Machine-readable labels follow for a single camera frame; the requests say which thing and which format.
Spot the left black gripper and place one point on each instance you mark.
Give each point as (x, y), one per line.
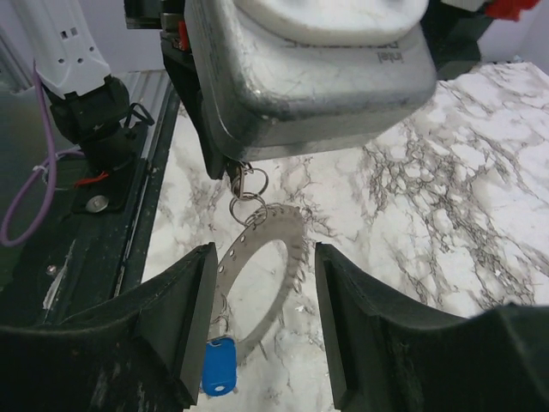
(168, 17)

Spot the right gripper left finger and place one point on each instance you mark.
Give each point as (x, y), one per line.
(141, 351)

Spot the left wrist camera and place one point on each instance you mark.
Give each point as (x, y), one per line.
(284, 78)

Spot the perforated metal ring disc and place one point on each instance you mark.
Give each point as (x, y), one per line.
(256, 275)

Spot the blue plastic key tag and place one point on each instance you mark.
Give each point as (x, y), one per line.
(219, 372)

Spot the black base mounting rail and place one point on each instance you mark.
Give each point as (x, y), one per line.
(75, 262)

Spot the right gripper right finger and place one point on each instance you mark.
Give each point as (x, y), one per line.
(388, 352)

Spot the keys with blue tag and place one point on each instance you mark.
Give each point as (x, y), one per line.
(237, 171)

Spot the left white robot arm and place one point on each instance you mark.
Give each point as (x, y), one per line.
(87, 100)

